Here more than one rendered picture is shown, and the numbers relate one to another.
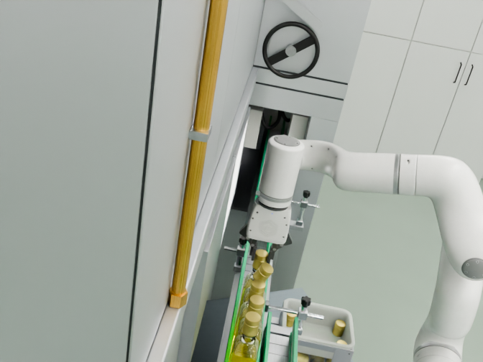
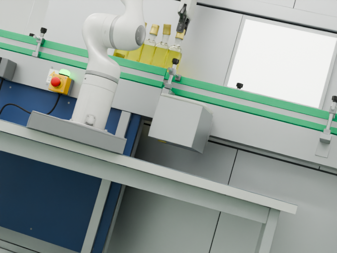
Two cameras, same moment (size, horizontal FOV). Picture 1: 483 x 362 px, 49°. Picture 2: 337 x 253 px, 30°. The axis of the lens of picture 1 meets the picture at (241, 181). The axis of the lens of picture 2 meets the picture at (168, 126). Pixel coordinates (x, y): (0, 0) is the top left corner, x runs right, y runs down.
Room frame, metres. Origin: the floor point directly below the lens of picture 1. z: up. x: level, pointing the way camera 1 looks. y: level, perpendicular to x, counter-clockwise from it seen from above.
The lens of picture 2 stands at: (1.81, -2.65, 0.73)
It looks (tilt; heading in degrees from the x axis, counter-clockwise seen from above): 4 degrees up; 104
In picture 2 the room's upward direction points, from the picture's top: 16 degrees clockwise
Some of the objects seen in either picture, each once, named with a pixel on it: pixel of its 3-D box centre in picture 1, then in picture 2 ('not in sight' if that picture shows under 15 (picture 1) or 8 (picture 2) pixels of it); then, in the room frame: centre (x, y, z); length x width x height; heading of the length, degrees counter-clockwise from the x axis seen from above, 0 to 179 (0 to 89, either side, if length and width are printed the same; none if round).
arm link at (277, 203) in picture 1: (274, 195); not in sight; (1.13, -0.08, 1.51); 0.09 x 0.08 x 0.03; 88
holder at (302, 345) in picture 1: (303, 340); (182, 126); (1.29, -0.29, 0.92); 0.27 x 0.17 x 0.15; 89
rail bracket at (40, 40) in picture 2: not in sight; (37, 41); (0.58, -0.25, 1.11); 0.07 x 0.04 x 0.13; 89
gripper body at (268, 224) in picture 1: (269, 217); (188, 5); (1.13, -0.09, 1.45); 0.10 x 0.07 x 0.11; 88
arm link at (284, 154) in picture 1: (282, 165); not in sight; (1.13, -0.09, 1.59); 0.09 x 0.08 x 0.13; 167
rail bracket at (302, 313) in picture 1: (293, 314); (173, 75); (1.18, -0.22, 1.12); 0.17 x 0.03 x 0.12; 89
